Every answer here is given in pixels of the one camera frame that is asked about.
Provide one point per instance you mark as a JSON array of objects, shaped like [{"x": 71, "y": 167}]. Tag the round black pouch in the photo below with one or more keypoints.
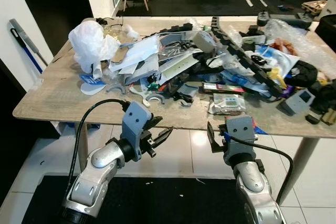
[{"x": 304, "y": 74}]

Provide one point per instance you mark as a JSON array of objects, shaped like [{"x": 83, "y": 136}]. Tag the wooden pallet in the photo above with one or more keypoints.
[{"x": 315, "y": 8}]

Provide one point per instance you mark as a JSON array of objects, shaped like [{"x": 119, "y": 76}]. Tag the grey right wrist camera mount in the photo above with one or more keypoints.
[{"x": 241, "y": 129}]

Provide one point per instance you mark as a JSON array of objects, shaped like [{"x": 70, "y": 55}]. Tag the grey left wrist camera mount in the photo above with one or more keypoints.
[{"x": 135, "y": 121}]

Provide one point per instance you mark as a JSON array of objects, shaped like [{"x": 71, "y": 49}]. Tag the silver packet with white device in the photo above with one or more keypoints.
[{"x": 227, "y": 104}]

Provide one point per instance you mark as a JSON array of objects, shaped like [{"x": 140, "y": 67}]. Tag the small black block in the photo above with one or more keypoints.
[{"x": 312, "y": 119}]

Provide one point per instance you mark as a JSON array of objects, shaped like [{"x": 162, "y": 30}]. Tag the grey box with screen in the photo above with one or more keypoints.
[{"x": 296, "y": 102}]

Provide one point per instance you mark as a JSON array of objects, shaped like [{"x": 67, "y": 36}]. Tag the white plastic hook clamp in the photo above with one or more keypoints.
[{"x": 140, "y": 94}]

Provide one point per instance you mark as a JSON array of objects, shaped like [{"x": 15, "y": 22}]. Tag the white paper envelope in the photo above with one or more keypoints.
[{"x": 136, "y": 53}]

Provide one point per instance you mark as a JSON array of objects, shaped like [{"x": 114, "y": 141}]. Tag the light wooden table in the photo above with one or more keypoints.
[{"x": 52, "y": 98}]

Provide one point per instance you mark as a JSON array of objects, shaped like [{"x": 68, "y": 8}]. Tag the white plastic bag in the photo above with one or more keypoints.
[{"x": 89, "y": 43}]

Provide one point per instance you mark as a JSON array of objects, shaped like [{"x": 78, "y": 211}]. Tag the clear bubble wrap bag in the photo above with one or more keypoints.
[{"x": 310, "y": 45}]

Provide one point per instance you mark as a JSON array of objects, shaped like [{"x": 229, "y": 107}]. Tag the grey roll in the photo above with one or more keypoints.
[{"x": 203, "y": 42}]

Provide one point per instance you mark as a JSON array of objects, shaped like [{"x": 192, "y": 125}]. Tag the blue white paper label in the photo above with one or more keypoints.
[{"x": 92, "y": 85}]

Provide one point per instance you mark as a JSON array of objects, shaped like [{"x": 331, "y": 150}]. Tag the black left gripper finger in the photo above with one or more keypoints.
[
  {"x": 164, "y": 136},
  {"x": 155, "y": 122}
]

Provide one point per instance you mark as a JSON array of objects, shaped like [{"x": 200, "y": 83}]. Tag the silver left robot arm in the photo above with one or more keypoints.
[{"x": 97, "y": 174}]

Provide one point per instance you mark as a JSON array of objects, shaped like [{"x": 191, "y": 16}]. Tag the black floor mat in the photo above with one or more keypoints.
[{"x": 157, "y": 203}]

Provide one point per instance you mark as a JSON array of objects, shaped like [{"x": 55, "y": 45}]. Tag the blue white plastic packet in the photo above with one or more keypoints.
[{"x": 278, "y": 59}]

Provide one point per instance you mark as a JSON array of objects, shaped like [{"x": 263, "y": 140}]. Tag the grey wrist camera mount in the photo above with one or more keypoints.
[
  {"x": 135, "y": 121},
  {"x": 241, "y": 129}
]

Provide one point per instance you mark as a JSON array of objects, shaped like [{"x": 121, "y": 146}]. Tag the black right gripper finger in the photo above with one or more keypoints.
[{"x": 213, "y": 140}]

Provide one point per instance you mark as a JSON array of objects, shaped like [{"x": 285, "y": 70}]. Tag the flat red black box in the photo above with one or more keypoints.
[{"x": 223, "y": 87}]

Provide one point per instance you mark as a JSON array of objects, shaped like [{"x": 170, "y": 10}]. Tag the brass cylinder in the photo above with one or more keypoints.
[{"x": 328, "y": 117}]

